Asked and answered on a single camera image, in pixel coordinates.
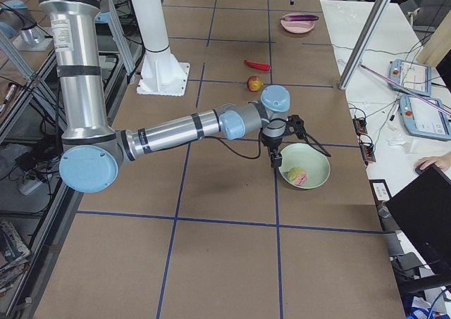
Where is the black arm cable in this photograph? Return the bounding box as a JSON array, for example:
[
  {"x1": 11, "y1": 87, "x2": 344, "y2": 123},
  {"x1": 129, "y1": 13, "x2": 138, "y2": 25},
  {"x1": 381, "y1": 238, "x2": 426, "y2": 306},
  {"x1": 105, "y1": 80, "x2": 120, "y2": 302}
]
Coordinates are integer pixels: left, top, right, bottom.
[{"x1": 204, "y1": 120, "x2": 333, "y2": 160}]

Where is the seated person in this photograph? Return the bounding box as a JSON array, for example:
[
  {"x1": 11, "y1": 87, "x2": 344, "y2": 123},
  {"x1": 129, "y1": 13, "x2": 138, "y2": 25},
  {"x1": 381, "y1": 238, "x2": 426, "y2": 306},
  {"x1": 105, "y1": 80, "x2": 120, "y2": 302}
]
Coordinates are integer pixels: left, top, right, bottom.
[{"x1": 415, "y1": 154, "x2": 450, "y2": 172}]

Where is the upper teach pendant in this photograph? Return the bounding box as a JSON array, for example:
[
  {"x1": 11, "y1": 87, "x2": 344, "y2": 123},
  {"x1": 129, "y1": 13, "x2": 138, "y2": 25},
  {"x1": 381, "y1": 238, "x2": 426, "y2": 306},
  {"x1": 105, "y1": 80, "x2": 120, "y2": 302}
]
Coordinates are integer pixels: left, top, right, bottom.
[{"x1": 389, "y1": 59, "x2": 432, "y2": 97}]

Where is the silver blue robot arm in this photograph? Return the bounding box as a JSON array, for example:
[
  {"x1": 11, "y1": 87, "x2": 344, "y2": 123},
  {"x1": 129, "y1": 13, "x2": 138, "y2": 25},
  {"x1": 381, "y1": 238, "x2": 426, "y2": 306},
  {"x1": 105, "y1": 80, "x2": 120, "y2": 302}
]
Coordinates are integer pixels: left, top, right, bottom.
[
  {"x1": 1, "y1": 0, "x2": 53, "y2": 51},
  {"x1": 39, "y1": 0, "x2": 307, "y2": 193}
]

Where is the aluminium frame post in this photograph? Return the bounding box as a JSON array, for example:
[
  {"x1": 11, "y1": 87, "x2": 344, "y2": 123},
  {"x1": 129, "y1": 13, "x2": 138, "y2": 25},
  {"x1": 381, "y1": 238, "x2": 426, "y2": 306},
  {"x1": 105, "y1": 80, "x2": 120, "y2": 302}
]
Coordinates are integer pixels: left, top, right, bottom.
[{"x1": 338, "y1": 0, "x2": 390, "y2": 90}]

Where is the purple eggplant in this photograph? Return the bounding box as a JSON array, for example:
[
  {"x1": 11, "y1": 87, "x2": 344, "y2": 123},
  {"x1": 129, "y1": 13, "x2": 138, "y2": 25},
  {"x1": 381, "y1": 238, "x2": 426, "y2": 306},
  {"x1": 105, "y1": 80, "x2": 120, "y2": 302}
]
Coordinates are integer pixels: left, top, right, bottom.
[{"x1": 281, "y1": 13, "x2": 319, "y2": 22}]

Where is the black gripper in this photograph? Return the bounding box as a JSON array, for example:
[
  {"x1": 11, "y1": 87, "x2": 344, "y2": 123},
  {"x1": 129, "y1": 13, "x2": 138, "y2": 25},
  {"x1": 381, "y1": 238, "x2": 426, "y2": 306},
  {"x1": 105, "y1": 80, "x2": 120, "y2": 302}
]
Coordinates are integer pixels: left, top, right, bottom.
[{"x1": 259, "y1": 115, "x2": 305, "y2": 168}]

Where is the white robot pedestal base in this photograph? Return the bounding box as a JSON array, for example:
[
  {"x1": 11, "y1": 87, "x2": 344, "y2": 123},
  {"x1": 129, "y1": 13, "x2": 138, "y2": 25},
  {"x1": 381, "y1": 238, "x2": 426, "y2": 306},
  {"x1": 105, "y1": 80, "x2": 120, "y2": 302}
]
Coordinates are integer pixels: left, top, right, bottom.
[{"x1": 131, "y1": 0, "x2": 190, "y2": 96}]

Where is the pink yellow peach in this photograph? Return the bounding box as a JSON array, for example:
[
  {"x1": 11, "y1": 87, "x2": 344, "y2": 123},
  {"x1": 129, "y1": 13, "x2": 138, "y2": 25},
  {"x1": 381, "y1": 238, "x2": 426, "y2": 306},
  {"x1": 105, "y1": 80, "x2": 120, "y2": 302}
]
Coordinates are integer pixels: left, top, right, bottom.
[{"x1": 287, "y1": 167, "x2": 309, "y2": 186}]

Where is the black monitor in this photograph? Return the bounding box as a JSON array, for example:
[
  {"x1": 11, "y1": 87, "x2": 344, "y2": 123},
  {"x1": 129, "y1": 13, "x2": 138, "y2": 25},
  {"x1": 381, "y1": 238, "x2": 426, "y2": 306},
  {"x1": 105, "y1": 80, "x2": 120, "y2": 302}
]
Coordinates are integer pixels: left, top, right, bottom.
[{"x1": 385, "y1": 165, "x2": 450, "y2": 274}]

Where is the pink plate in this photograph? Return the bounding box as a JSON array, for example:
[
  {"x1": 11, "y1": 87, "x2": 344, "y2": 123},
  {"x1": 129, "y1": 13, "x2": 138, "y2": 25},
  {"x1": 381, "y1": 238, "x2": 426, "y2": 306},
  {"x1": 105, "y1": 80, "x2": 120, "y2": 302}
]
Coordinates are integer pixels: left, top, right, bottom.
[{"x1": 280, "y1": 20, "x2": 315, "y2": 34}]

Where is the red chili pepper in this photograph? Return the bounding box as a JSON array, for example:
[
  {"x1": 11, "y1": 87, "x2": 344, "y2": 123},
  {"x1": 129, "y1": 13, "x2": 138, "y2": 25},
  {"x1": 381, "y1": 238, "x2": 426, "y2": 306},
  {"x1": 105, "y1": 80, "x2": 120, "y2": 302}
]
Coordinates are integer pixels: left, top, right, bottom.
[{"x1": 244, "y1": 60, "x2": 271, "y2": 72}]

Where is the red yellow pomegranate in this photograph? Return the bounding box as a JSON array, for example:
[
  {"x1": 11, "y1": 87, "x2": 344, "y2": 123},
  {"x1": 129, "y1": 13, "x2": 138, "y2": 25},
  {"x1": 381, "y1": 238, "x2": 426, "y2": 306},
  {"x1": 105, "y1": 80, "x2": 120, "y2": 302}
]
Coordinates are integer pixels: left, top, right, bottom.
[{"x1": 247, "y1": 76, "x2": 264, "y2": 92}]

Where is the orange relay board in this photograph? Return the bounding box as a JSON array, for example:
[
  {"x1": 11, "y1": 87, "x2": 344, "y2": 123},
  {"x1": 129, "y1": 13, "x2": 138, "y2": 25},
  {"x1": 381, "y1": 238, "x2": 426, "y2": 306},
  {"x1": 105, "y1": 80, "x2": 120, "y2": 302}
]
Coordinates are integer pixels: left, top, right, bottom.
[
  {"x1": 352, "y1": 117, "x2": 368, "y2": 135},
  {"x1": 359, "y1": 140, "x2": 376, "y2": 165}
]

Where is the teach pendant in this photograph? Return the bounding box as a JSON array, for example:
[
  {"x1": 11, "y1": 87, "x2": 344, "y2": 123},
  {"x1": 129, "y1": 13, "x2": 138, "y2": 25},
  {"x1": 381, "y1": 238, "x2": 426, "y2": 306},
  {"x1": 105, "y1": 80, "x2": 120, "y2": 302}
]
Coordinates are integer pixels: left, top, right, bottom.
[
  {"x1": 400, "y1": 94, "x2": 450, "y2": 141},
  {"x1": 389, "y1": 59, "x2": 432, "y2": 97}
]

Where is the green plate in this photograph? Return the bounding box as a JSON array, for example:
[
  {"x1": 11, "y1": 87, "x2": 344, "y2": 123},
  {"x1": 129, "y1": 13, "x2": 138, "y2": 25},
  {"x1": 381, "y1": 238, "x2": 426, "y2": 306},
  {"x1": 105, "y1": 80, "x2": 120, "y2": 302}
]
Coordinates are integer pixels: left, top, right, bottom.
[{"x1": 278, "y1": 143, "x2": 330, "y2": 189}]

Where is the lower teach pendant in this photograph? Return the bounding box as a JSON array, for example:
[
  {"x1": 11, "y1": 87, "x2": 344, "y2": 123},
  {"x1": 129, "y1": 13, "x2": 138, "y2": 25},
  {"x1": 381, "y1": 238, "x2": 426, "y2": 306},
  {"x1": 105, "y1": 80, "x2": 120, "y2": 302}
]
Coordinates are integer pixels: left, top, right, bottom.
[{"x1": 400, "y1": 94, "x2": 450, "y2": 141}]

